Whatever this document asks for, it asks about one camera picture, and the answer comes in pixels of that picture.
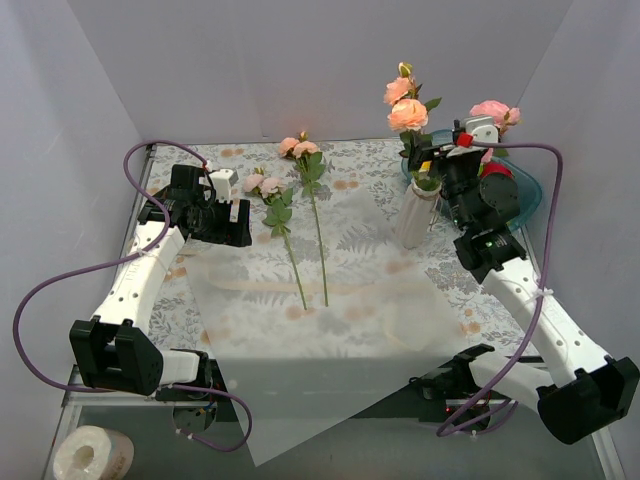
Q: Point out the white ribbed vase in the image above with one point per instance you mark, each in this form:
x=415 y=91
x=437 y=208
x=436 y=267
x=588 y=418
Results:
x=418 y=211

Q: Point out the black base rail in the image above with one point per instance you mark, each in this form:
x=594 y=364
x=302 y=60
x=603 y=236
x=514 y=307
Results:
x=440 y=390

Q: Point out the floral tablecloth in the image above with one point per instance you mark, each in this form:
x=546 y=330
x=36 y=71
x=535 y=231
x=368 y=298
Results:
x=175 y=319

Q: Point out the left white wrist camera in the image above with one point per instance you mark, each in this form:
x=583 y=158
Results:
x=223 y=181

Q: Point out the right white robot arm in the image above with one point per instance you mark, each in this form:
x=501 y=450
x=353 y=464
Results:
x=575 y=386

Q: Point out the pink flower stems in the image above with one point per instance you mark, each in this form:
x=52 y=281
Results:
x=277 y=198

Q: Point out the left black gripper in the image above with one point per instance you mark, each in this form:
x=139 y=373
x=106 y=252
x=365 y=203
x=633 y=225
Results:
x=238 y=223

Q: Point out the white tape roll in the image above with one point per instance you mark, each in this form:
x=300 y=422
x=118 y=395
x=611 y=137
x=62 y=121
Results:
x=92 y=452

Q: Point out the cream ribbon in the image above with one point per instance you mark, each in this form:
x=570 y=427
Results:
x=269 y=319

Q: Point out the peach flower stem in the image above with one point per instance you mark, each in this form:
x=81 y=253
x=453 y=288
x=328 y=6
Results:
x=409 y=115
x=308 y=160

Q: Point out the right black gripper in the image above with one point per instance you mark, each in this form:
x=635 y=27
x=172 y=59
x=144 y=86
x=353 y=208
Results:
x=435 y=155

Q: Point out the teal plastic fruit basket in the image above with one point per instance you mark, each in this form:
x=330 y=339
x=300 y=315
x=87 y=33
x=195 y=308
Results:
x=529 y=191

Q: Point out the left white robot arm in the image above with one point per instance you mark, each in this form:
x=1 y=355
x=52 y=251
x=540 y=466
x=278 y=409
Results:
x=112 y=350

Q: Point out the red dragon fruit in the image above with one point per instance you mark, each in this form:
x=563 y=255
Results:
x=495 y=168

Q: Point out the white wrapping paper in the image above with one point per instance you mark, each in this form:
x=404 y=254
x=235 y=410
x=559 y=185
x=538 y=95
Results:
x=360 y=249

